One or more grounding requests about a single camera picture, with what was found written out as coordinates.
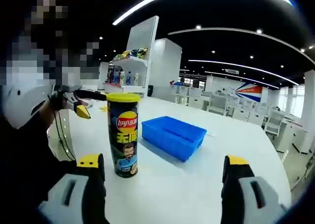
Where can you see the pile of colourful snack bags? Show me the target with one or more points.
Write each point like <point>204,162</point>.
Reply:
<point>134,53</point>

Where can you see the dark printed chip container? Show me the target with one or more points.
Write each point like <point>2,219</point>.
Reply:
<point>124,145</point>

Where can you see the curved ceiling light strip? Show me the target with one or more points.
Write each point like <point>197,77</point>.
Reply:
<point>246,67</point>

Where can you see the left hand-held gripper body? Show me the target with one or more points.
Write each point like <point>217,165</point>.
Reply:
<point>22,103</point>

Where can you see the white blue bottle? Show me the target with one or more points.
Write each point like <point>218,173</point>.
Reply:
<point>129,78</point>

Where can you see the white square column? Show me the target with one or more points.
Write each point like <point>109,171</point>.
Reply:
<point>165,66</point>

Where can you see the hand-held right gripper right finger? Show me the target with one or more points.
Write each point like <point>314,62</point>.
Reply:
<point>251,199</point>

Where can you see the ceiling air vent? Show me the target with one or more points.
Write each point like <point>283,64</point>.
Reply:
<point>231,71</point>

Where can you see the black bin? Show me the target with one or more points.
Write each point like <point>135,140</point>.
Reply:
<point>150,91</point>

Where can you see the yellow plastic container lid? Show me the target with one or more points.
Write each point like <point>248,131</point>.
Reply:
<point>123,97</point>

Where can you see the red blue wall banner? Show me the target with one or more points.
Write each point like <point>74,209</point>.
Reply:
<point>249,92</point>

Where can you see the cream white bottle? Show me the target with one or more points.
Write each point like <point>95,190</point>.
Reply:
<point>136,79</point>

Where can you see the white green bottle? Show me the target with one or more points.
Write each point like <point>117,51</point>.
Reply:
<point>122,78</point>

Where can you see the person's black clothing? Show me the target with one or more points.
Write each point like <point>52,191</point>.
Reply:
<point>29,174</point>

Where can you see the white display shelf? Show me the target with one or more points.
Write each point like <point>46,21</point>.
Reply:
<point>140,37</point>

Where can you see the straight ceiling light strip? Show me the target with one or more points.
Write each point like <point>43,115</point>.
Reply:
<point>137,8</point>

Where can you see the row of blue snack packs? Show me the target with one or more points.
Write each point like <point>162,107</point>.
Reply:
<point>113,75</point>

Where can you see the row of white cabinets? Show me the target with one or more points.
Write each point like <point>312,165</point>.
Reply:
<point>246,110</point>

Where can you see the person's left hand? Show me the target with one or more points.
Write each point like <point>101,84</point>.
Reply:
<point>56,101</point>

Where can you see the small yellow object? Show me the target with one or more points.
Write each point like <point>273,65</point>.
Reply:
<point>103,108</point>

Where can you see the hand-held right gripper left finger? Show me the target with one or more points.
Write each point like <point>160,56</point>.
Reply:
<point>73,197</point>

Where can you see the white table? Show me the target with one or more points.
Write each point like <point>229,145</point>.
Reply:
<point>172,184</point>

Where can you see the white table socket strip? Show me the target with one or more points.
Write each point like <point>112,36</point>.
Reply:
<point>211,134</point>

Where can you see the blue plastic box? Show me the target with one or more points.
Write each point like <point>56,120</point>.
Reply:
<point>162,137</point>

